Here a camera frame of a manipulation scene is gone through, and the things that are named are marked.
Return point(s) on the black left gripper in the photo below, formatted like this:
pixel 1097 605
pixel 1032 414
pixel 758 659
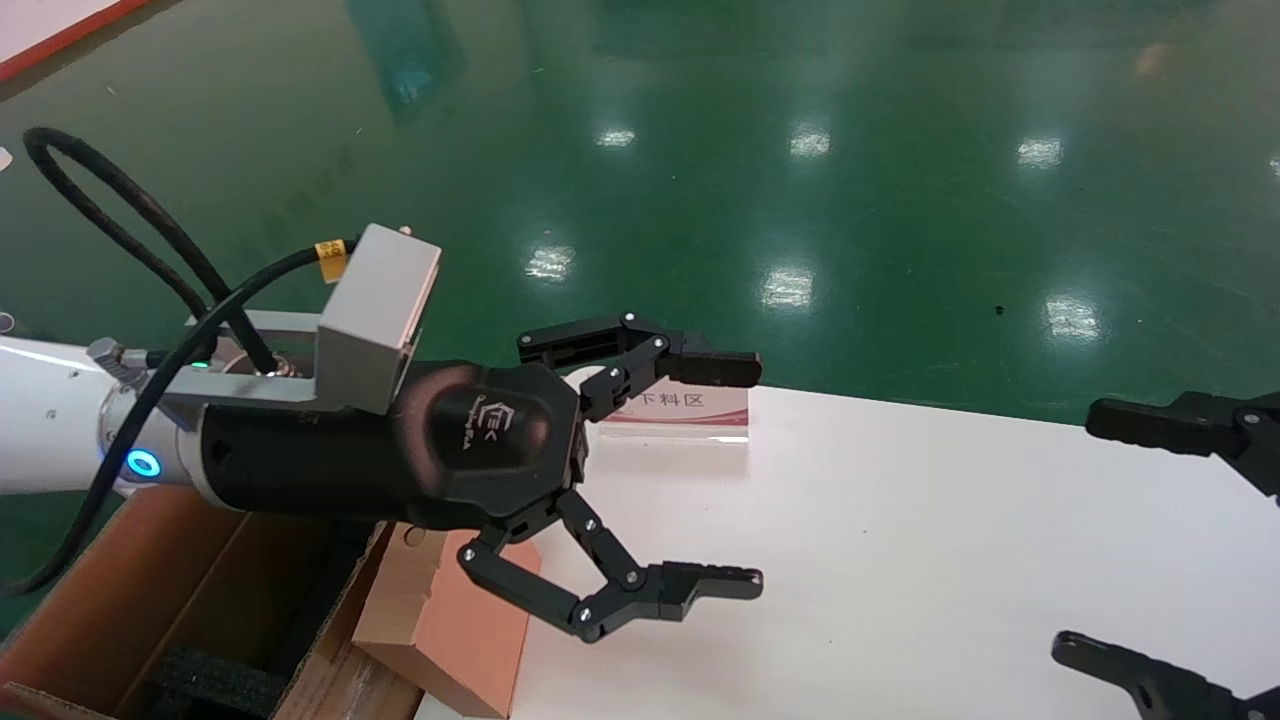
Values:
pixel 470 440

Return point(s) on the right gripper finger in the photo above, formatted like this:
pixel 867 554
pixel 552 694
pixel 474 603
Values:
pixel 1170 695
pixel 1210 425

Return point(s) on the small cardboard box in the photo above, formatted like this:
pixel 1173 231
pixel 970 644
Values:
pixel 450 640

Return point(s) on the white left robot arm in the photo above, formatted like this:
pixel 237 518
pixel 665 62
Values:
pixel 50 420

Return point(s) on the large cardboard box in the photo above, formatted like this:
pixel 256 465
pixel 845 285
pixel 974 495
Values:
pixel 110 590

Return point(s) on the acrylic table sign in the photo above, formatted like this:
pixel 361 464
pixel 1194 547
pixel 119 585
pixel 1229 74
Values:
pixel 690 415

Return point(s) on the black foam insert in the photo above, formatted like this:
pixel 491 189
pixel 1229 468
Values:
pixel 220 685

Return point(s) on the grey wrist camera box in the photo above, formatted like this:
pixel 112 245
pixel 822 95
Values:
pixel 375 310

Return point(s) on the silver camera mount bracket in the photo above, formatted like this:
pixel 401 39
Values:
pixel 260 388

